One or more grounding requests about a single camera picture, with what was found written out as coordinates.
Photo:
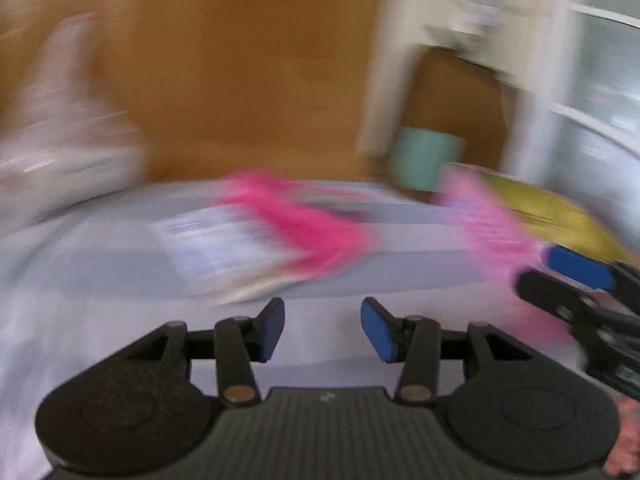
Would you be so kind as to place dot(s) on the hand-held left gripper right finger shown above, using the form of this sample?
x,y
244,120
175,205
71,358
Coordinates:
x,y
377,327

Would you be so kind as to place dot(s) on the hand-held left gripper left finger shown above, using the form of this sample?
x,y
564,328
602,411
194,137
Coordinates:
x,y
272,327

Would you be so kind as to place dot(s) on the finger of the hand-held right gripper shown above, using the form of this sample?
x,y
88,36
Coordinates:
x,y
555,292
580,267

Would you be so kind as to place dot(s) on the pink cardboard box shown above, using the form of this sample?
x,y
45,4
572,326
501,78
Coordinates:
x,y
492,225

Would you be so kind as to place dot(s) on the pink cloth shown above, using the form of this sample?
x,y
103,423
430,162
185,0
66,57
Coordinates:
x,y
315,230

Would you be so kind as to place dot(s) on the person's right forearm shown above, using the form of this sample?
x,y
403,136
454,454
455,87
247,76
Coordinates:
x,y
624,435

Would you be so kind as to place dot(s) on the white blue tissue pack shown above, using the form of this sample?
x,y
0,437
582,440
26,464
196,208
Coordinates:
x,y
215,245

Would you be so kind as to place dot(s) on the striped blue white bedsheet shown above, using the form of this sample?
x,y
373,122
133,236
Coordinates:
x,y
125,280

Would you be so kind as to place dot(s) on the teal cup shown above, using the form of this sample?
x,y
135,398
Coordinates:
x,y
425,160

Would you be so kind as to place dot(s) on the brown wooden board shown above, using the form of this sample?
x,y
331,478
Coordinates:
x,y
250,70

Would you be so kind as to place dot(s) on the clear plastic bag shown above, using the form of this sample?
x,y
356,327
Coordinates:
x,y
60,125

